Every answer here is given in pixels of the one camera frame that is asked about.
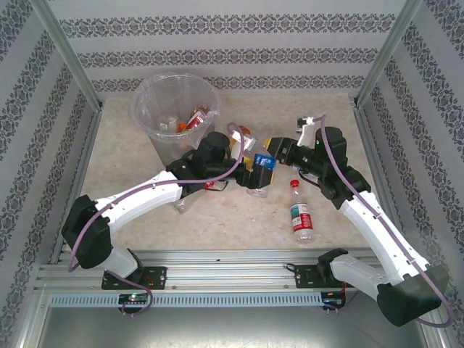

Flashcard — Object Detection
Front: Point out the clear bottle blue label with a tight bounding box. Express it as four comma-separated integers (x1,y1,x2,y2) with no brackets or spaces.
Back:
246,143,278,199

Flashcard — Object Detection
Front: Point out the amber tea bottle red label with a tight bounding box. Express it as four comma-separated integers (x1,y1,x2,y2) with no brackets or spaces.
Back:
186,104,211,128

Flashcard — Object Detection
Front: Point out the small white-label green-cap bottle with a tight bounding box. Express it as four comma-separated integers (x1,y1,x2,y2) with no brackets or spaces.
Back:
158,114,179,134

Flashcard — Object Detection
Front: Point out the red-cap bottle white red label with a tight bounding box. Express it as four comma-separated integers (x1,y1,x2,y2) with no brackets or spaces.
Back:
289,178,316,247

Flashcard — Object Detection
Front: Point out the clear bottle red cola label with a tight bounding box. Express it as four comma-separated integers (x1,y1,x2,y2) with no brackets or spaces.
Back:
173,180,215,215

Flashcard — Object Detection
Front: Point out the grey waste bin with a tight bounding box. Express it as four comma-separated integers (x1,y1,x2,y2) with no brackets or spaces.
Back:
133,74,222,167

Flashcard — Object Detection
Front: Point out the right circuit board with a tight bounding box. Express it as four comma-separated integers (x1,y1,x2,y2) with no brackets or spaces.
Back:
321,291,348,309

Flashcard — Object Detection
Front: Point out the circuit board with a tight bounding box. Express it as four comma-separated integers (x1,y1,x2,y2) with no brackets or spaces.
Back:
118,293,149,305
321,291,348,309

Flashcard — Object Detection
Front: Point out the grey metal panel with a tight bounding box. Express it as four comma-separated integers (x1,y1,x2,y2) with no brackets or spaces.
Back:
21,306,447,348

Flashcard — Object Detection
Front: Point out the left circuit board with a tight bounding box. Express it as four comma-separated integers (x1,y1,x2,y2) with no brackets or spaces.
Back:
118,293,149,305

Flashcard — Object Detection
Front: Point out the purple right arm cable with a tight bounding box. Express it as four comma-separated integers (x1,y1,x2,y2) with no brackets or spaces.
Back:
311,115,454,329

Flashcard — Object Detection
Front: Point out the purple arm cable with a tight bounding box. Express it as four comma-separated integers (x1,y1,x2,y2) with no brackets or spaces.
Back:
67,122,247,317
311,115,454,329

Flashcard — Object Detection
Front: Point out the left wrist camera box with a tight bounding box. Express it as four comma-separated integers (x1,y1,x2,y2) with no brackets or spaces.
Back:
230,128,257,161

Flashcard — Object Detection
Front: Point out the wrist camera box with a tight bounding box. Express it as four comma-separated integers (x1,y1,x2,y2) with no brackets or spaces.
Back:
296,115,319,147
230,128,257,161

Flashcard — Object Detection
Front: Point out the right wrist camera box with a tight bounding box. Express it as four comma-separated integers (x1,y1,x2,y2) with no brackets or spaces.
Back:
296,115,319,147

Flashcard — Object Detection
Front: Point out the aluminium side rail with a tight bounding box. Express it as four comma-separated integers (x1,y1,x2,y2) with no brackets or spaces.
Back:
353,107,413,262
50,108,104,264

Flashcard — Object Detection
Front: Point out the aluminium front rail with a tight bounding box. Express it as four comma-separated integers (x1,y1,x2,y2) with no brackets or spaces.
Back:
34,249,431,291

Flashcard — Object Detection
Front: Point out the aluminium frame post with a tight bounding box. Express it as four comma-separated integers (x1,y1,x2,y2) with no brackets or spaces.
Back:
357,0,425,108
30,0,104,109

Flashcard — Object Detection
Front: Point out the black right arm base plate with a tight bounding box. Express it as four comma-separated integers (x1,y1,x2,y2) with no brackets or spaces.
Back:
294,263,360,290

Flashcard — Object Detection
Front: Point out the slotted grey cable duct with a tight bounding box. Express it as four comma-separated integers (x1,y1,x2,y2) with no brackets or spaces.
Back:
49,292,323,308

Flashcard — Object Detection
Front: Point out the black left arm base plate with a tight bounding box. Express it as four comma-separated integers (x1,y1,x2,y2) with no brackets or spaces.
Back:
101,266,167,291

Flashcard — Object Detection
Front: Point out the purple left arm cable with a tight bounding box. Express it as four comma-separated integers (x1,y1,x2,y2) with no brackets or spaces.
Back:
67,122,247,317

